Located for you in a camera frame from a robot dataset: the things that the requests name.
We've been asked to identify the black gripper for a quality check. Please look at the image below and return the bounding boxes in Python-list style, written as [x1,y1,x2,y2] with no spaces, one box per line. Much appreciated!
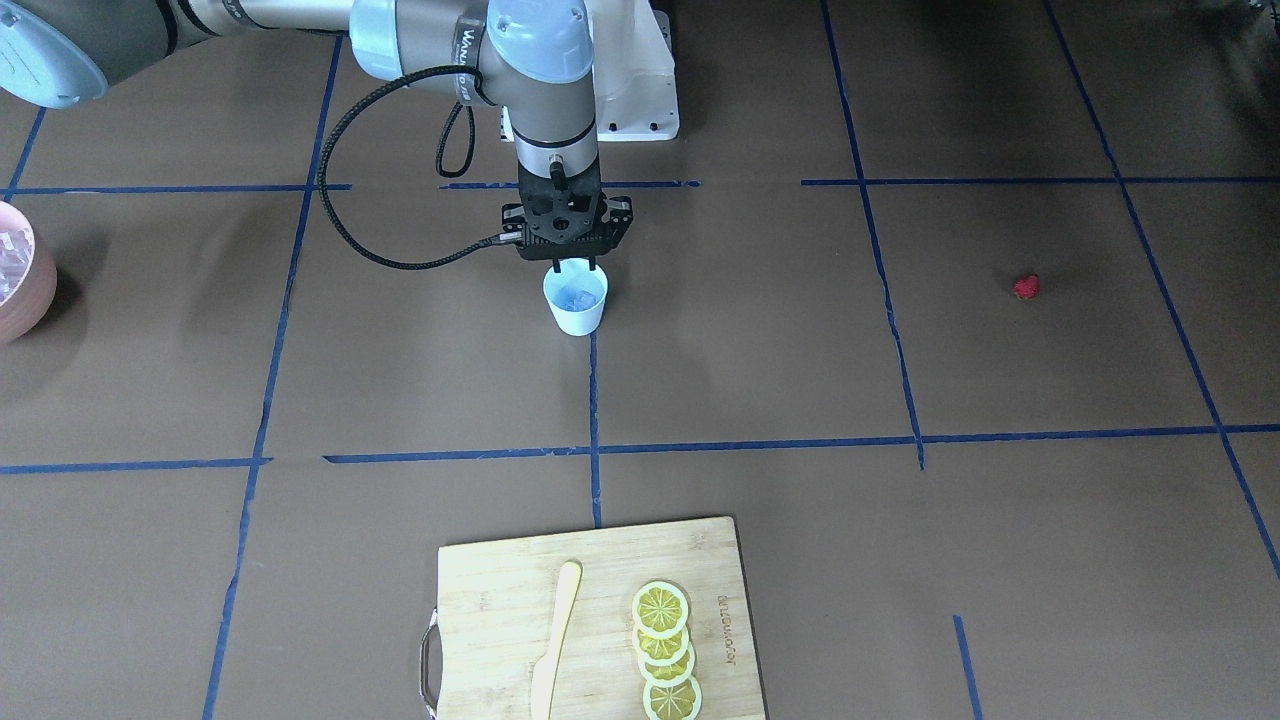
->
[500,167,634,275]

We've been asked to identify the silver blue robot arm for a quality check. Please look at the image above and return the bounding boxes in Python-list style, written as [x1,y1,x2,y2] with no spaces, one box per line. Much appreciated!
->
[3,1,634,272]

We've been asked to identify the light blue paper cup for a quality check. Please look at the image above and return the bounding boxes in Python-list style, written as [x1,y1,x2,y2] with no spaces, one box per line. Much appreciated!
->
[541,258,611,337]

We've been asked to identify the pink bowl of ice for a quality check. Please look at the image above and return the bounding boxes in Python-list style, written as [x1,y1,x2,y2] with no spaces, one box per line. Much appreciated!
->
[1,202,58,345]

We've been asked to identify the yellow plastic knife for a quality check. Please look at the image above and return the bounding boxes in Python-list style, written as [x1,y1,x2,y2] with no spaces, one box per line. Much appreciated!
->
[529,560,582,719]

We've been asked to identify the lemon slice near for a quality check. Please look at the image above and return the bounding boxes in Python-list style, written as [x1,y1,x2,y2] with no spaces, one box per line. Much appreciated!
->
[630,579,690,639]

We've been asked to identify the lemon slice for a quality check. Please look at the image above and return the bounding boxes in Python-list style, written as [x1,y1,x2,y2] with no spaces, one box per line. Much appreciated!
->
[643,676,703,720]
[630,579,690,639]
[637,646,698,688]
[632,628,690,667]

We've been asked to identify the lemon slice middle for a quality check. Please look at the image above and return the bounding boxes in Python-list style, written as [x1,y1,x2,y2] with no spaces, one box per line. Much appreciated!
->
[632,628,690,667]

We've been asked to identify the wooden cutting board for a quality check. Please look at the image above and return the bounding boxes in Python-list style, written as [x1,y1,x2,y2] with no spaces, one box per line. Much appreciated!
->
[420,516,767,719]

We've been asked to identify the lemon slice far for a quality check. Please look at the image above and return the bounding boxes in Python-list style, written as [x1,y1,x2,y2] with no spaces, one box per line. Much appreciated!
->
[637,646,698,688]

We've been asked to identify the red strawberry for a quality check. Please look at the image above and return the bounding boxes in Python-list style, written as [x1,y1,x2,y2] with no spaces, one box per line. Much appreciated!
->
[1012,273,1041,301]

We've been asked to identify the white camera stand pillar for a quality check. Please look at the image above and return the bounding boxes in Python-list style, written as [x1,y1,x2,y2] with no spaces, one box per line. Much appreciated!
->
[586,1,680,143]

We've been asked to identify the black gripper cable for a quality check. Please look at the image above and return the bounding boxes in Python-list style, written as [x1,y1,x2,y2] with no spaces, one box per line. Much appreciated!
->
[316,67,525,272]

